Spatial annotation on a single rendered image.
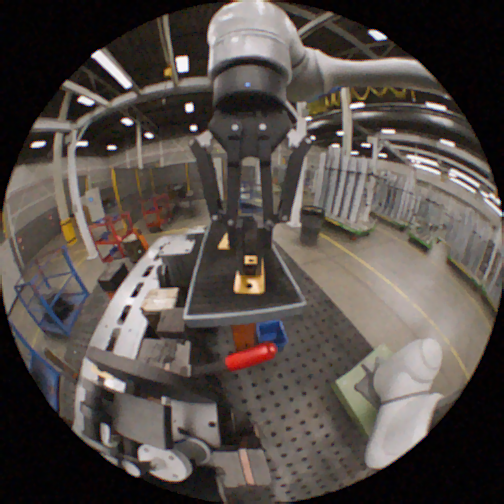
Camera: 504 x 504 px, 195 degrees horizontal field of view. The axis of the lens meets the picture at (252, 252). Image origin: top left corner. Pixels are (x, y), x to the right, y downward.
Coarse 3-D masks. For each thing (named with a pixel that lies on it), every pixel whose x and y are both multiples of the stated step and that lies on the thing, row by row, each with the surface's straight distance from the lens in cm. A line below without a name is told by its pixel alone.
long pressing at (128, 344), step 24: (168, 240) 81; (144, 264) 66; (120, 288) 60; (144, 288) 53; (120, 312) 50; (96, 336) 51; (120, 336) 45; (144, 336) 41; (120, 384) 39; (120, 456) 44
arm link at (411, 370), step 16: (400, 352) 54; (416, 352) 50; (432, 352) 51; (384, 368) 58; (400, 368) 51; (416, 368) 49; (432, 368) 50; (384, 384) 55; (400, 384) 50; (416, 384) 50; (384, 400) 54
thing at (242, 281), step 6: (246, 258) 24; (252, 258) 24; (246, 264) 21; (252, 264) 21; (246, 270) 20; (252, 270) 20; (240, 276) 21; (246, 276) 21; (252, 276) 21; (258, 276) 21; (240, 282) 20; (246, 282) 20; (252, 282) 20; (258, 282) 20; (234, 288) 19; (240, 288) 19; (246, 288) 19; (252, 288) 19; (258, 288) 19
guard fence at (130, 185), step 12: (120, 180) 520; (132, 180) 596; (144, 180) 703; (120, 192) 508; (132, 192) 580; (144, 192) 681; (120, 204) 494; (132, 204) 568; (144, 204) 664; (132, 216) 554
